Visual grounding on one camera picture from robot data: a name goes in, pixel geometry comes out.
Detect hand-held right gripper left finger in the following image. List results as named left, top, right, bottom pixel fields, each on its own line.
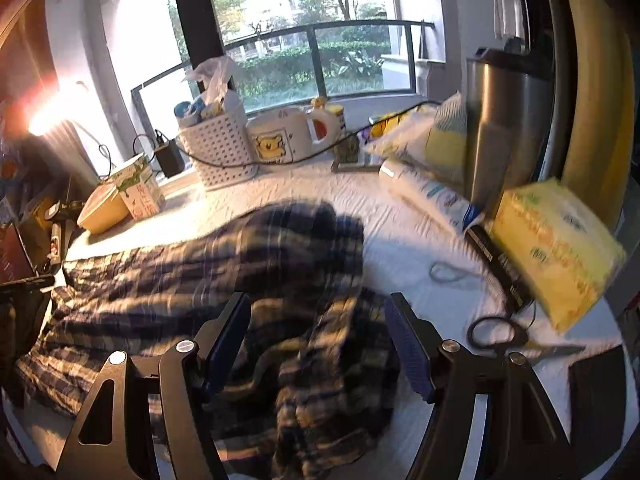
left=56, top=292, right=251, bottom=480

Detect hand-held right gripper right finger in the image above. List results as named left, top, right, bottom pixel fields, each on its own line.
left=385, top=292, right=576, bottom=480

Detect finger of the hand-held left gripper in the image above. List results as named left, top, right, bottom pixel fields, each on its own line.
left=0, top=274, right=56, bottom=292

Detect plaid flannel shirt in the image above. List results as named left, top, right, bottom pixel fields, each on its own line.
left=15, top=201, right=402, bottom=480

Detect tablet with orange screen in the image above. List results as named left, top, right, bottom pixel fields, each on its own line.
left=0, top=221, right=37, bottom=283

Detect small spray can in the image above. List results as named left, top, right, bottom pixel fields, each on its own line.
left=49, top=222, right=65, bottom=262

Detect black scissors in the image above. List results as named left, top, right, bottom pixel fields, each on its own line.
left=466, top=314, right=587, bottom=362

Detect yellow lunch box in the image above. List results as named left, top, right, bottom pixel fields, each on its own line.
left=76, top=181, right=135, bottom=234

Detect black comb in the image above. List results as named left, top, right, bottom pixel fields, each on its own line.
left=466, top=224, right=537, bottom=312

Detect green and white milk carton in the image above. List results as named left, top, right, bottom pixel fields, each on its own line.
left=109, top=154, right=167, bottom=219

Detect white tube bottle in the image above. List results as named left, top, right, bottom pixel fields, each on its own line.
left=378, top=159, right=485, bottom=232

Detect white desk lamp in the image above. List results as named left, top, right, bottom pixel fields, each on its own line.
left=27, top=80, right=113, bottom=183

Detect yellow tissue pack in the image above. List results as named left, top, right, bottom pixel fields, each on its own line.
left=491, top=176, right=627, bottom=334

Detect black power adapter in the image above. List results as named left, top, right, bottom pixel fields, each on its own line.
left=154, top=131, right=187, bottom=179

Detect white perforated basket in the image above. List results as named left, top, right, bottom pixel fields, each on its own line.
left=176, top=97, right=260, bottom=192

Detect yellow plastic bag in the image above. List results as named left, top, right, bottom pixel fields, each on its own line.
left=364, top=91, right=470, bottom=182

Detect white mug with bear print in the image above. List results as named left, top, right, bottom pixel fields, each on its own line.
left=246, top=108, right=342, bottom=166

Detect steel tumbler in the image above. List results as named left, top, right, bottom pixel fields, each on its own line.
left=464, top=46, right=557, bottom=217

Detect dark curtain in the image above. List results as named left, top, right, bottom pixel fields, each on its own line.
left=0, top=0, right=66, bottom=126

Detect small yellow figurine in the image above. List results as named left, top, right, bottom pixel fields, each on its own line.
left=310, top=96, right=347, bottom=127

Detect crumpled white plastic bag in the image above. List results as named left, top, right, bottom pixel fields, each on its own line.
left=184, top=55, right=237, bottom=107

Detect black balcony railing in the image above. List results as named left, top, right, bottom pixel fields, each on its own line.
left=131, top=19, right=437, bottom=111

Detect grey hair tie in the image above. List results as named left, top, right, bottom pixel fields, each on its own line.
left=430, top=261, right=472, bottom=284

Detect black cable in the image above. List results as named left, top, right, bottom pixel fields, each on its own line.
left=131, top=100, right=441, bottom=168

